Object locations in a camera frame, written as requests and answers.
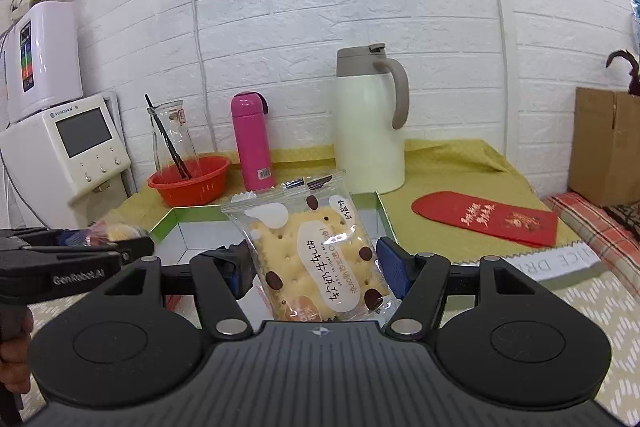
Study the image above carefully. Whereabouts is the white water purifier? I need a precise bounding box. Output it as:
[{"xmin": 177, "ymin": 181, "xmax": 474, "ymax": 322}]
[{"xmin": 2, "ymin": 1, "xmax": 83, "ymax": 124}]

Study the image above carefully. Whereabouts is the yellow-green tablecloth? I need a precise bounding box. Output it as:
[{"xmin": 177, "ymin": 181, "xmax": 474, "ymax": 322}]
[{"xmin": 107, "ymin": 138, "xmax": 581, "ymax": 265}]

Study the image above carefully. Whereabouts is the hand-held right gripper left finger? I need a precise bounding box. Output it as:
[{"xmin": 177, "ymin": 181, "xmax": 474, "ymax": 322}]
[{"xmin": 102, "ymin": 244, "xmax": 258, "ymax": 340}]

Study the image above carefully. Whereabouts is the dark patterned cloth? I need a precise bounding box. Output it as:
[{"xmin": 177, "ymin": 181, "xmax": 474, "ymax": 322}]
[{"xmin": 602, "ymin": 202, "xmax": 640, "ymax": 239}]

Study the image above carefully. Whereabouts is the cream thermal jug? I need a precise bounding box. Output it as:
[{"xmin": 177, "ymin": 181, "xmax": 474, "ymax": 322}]
[{"xmin": 334, "ymin": 43, "xmax": 410, "ymax": 195}]

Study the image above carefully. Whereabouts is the white paper sign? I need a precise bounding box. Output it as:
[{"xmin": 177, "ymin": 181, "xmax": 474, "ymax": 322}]
[{"xmin": 500, "ymin": 242, "xmax": 601, "ymax": 280}]

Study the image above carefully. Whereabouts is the red envelope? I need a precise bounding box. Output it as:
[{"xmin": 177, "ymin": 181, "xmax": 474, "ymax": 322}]
[{"xmin": 411, "ymin": 191, "xmax": 559, "ymax": 248}]

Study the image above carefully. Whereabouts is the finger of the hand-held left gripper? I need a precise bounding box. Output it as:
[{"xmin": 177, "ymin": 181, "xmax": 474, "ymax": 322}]
[
  {"xmin": 20, "ymin": 237, "xmax": 156, "ymax": 264},
  {"xmin": 0, "ymin": 228, "xmax": 96, "ymax": 249}
]

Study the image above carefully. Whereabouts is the black straw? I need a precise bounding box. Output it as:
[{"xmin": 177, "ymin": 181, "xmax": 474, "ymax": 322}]
[{"xmin": 144, "ymin": 94, "xmax": 193, "ymax": 180}]

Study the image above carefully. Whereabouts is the clear soda cracker packet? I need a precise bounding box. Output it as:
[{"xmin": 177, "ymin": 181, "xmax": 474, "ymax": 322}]
[{"xmin": 220, "ymin": 169, "xmax": 403, "ymax": 323}]

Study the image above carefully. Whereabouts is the cream water dispenser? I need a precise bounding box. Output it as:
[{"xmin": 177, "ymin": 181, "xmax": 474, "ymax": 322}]
[{"xmin": 0, "ymin": 94, "xmax": 133, "ymax": 228}]

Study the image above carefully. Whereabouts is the beige patterned tablecloth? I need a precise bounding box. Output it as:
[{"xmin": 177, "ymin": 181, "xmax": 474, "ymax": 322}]
[{"xmin": 20, "ymin": 269, "xmax": 640, "ymax": 427}]

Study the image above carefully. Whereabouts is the person's left hand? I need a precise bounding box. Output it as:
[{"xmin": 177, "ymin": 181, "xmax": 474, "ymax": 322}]
[{"xmin": 0, "ymin": 307, "xmax": 35, "ymax": 395}]

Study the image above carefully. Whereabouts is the green cardboard box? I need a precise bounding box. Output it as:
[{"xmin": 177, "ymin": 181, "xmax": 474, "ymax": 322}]
[{"xmin": 149, "ymin": 191, "xmax": 401, "ymax": 269}]

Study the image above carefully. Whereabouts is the small yellow snack packet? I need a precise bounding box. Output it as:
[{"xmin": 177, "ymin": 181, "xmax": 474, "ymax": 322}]
[{"xmin": 87, "ymin": 214, "xmax": 151, "ymax": 244}]

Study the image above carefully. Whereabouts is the white wall cable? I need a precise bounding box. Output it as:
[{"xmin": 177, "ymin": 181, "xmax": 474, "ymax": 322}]
[{"xmin": 475, "ymin": 0, "xmax": 522, "ymax": 172}]

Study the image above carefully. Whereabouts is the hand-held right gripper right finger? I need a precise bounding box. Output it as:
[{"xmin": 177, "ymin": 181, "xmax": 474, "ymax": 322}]
[{"xmin": 376, "ymin": 237, "xmax": 543, "ymax": 340}]

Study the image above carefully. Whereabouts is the orange plaid cloth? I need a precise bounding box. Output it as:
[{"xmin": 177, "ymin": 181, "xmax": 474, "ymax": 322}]
[{"xmin": 542, "ymin": 192, "xmax": 640, "ymax": 298}]

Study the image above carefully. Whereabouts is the light blue plastic item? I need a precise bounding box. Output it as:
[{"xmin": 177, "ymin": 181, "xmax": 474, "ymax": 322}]
[{"xmin": 627, "ymin": 0, "xmax": 640, "ymax": 52}]

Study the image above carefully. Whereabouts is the brown cardboard box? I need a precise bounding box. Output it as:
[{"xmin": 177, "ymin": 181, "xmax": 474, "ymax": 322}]
[{"xmin": 568, "ymin": 87, "xmax": 640, "ymax": 208}]

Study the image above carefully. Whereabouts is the pink thermos bottle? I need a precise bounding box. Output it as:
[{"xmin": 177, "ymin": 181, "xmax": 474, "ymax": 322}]
[{"xmin": 230, "ymin": 92, "xmax": 277, "ymax": 192}]

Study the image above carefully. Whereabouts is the glass carafe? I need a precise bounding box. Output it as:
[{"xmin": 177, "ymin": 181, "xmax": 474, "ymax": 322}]
[{"xmin": 146, "ymin": 102, "xmax": 201, "ymax": 180}]

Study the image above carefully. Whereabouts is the red plastic basket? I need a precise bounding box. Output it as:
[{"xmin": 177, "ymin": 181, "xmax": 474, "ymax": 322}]
[{"xmin": 147, "ymin": 156, "xmax": 232, "ymax": 206}]

